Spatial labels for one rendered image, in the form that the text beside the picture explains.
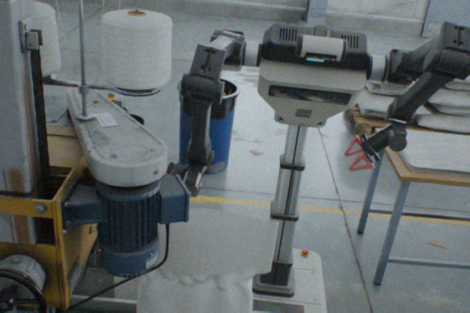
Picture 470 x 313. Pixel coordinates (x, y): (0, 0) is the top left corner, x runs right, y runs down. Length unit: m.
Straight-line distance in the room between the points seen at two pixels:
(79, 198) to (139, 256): 0.20
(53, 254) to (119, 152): 0.28
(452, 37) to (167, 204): 0.81
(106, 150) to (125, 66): 0.19
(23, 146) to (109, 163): 0.18
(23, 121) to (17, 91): 0.07
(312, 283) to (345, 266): 0.63
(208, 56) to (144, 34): 0.23
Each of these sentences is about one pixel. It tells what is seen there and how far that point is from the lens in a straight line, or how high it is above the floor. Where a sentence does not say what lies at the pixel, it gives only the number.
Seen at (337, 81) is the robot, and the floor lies 1.40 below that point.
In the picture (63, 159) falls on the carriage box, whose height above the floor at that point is 1.33.
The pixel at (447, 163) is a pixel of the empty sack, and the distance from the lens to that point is 2.96.
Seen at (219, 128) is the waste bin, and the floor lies 0.40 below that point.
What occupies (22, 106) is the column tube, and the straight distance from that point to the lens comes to 1.09.
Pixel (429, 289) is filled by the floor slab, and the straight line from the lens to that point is 3.30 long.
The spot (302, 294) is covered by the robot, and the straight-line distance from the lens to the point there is 2.59.
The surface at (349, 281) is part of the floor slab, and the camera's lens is 3.16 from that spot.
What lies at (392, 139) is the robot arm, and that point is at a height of 1.32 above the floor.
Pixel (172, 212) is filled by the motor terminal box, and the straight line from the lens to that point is 1.26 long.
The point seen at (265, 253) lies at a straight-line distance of 1.70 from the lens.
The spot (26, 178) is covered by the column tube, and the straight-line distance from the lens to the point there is 1.16.
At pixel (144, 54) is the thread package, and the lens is 1.19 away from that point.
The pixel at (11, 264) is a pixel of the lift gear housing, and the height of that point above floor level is 1.19.
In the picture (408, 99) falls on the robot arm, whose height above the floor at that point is 1.46.
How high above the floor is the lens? 1.95
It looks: 28 degrees down
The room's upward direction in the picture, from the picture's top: 6 degrees clockwise
